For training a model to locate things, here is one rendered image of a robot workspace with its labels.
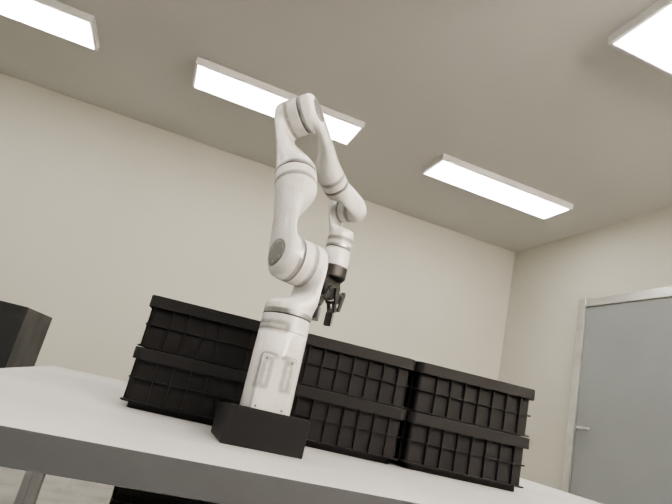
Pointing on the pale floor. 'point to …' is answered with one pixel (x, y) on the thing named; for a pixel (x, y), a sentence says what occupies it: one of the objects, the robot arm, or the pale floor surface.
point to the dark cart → (21, 335)
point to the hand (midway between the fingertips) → (321, 317)
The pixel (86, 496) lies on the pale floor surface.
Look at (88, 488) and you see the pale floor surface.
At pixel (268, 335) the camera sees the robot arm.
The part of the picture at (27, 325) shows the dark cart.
